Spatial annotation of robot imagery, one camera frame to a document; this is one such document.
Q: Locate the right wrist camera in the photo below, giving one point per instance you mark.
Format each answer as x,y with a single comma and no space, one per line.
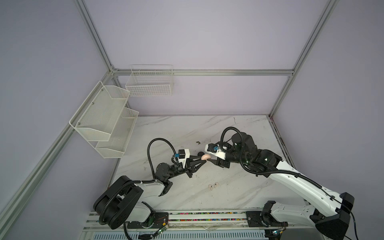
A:
215,150

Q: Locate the aluminium frame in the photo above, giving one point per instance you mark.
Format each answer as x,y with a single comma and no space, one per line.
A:
19,201

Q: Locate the lower white mesh shelf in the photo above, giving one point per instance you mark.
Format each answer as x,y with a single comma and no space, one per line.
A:
120,137

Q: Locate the white mesh shelf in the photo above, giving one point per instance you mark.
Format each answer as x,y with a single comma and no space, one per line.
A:
120,137
98,115

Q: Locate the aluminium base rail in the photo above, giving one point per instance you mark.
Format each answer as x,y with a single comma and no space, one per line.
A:
201,225

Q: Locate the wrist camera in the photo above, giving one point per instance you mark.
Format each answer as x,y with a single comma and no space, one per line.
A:
215,150
182,156

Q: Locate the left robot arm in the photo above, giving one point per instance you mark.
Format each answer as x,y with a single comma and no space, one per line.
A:
124,199

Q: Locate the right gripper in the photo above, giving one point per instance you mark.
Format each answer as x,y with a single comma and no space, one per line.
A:
220,163

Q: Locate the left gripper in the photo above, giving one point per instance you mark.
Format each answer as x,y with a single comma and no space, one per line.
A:
193,163

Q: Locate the upper white mesh shelf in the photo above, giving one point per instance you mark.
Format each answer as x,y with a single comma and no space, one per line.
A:
98,115

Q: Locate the white wire basket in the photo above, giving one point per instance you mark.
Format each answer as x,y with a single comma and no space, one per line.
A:
151,80

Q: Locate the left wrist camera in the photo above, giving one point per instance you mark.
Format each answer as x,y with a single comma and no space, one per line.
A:
182,156

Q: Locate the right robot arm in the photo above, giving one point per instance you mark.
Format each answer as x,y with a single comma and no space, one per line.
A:
327,211

